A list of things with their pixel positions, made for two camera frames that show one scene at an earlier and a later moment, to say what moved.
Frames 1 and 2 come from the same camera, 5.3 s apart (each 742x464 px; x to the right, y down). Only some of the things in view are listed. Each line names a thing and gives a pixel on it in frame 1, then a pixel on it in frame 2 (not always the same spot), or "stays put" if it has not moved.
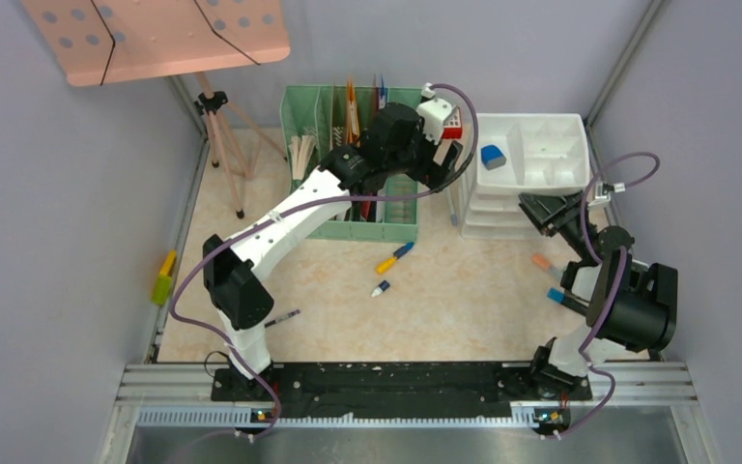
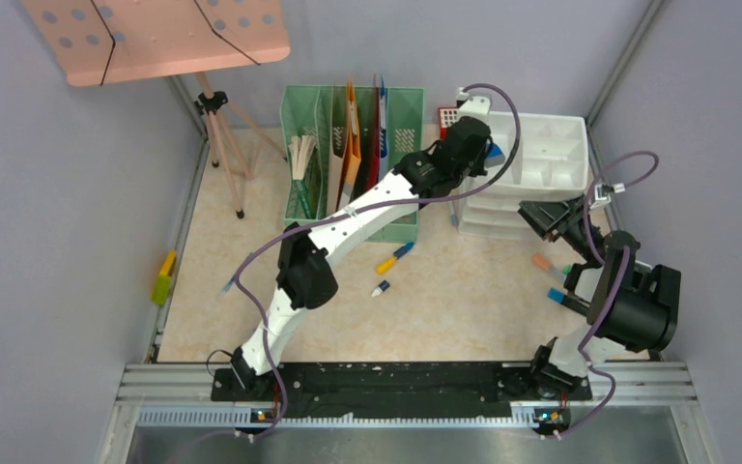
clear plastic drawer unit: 522,154 stays put
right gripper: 551,214 stays put
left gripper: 430,173 -> 478,169
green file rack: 318,119 stays put
